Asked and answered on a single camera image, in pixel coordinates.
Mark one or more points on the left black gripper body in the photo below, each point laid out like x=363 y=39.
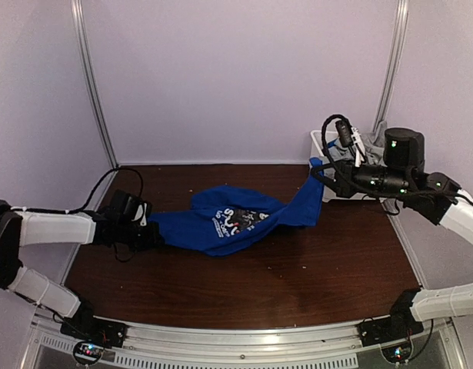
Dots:
x=138 y=241

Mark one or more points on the grey garment pile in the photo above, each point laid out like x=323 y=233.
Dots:
x=373 y=142

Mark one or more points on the aluminium front rail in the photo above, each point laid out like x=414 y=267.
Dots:
x=327 y=346

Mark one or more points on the left aluminium frame post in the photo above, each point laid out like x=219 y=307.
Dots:
x=78 y=19

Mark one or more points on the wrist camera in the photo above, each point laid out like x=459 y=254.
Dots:
x=125 y=208
x=348 y=140

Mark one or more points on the white plastic laundry bin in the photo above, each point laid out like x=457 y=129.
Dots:
x=317 y=148

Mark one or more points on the aluminium frame post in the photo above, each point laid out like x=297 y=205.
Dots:
x=78 y=19
x=394 y=59

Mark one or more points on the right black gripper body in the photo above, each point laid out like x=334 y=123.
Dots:
x=348 y=187

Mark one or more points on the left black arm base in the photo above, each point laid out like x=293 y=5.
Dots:
x=86 y=326

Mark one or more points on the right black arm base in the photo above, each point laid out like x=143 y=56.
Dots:
x=397 y=325

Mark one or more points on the right aluminium frame post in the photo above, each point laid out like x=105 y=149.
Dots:
x=394 y=59

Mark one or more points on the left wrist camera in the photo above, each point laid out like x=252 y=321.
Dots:
x=125 y=208

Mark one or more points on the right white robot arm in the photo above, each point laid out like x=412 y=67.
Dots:
x=434 y=196

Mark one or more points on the blue t-shirt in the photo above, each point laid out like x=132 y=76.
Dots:
x=224 y=220

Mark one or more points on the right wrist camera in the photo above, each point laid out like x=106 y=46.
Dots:
x=348 y=140

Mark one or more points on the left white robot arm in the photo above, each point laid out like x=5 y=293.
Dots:
x=20 y=227

